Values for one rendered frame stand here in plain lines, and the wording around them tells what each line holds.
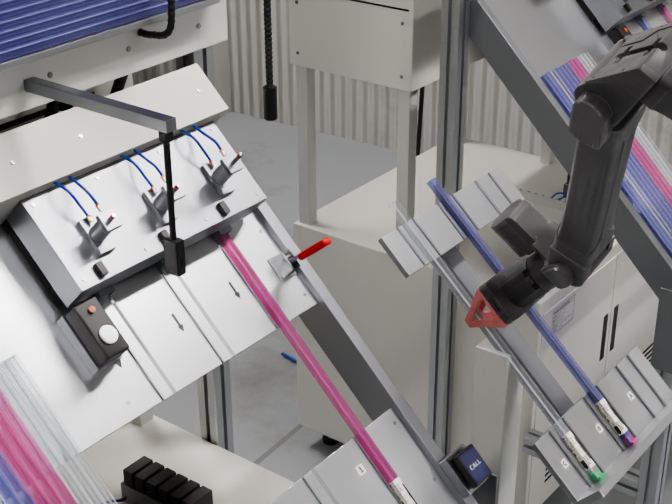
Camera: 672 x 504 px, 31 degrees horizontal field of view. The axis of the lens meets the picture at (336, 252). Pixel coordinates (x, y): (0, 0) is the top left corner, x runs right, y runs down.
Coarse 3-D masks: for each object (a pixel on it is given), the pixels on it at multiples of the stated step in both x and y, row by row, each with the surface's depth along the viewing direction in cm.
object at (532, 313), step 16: (448, 208) 188; (464, 224) 187; (480, 240) 188; (496, 272) 187; (544, 320) 186; (544, 336) 186; (560, 352) 185; (576, 368) 185; (592, 384) 185; (592, 400) 185
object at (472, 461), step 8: (472, 448) 169; (464, 456) 168; (472, 456) 169; (464, 464) 167; (472, 464) 168; (480, 464) 169; (472, 472) 167; (480, 472) 168; (488, 472) 169; (480, 480) 167
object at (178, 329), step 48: (0, 240) 148; (240, 240) 169; (0, 288) 145; (144, 288) 156; (192, 288) 161; (240, 288) 165; (288, 288) 170; (0, 336) 142; (48, 336) 145; (144, 336) 153; (192, 336) 157; (240, 336) 161; (48, 384) 142; (96, 384) 146; (144, 384) 150; (96, 432) 143
